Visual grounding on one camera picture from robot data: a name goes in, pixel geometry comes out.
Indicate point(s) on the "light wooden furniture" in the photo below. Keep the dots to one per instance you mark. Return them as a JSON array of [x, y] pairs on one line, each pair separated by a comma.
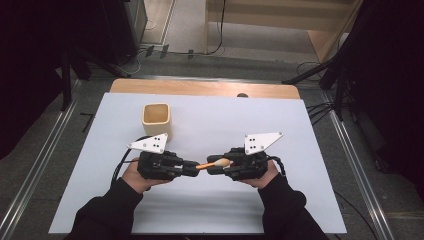
[[283, 20]]

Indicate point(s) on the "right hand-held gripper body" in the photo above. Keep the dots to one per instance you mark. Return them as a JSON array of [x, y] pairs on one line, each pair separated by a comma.
[[248, 165]]

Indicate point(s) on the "black metal stand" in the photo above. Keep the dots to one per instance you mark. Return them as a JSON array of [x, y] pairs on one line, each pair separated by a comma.
[[66, 83]]

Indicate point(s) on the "dark cabinet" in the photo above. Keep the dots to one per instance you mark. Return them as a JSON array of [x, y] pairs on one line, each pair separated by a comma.
[[123, 30]]

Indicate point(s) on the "person's left hand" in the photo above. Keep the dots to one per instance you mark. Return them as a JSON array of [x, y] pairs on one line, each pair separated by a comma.
[[133, 178]]

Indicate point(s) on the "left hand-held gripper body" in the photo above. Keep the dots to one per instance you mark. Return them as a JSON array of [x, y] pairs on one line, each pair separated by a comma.
[[156, 165]]

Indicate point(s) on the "metal floor rail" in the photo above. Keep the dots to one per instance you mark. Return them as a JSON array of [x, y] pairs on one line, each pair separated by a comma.
[[363, 173], [36, 166]]

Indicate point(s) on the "white table board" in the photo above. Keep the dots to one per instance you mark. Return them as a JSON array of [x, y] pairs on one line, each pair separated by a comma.
[[216, 126]]

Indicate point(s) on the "wooden table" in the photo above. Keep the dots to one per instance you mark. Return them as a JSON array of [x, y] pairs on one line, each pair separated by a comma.
[[200, 88]]

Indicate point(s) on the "cream square ceramic cup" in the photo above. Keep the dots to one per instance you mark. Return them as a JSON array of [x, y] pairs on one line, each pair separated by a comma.
[[156, 125]]

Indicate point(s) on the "black tripod stand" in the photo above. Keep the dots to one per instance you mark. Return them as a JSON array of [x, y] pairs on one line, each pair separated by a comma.
[[338, 86]]

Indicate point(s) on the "person's right hand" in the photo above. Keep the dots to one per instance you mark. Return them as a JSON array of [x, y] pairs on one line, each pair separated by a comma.
[[265, 180]]

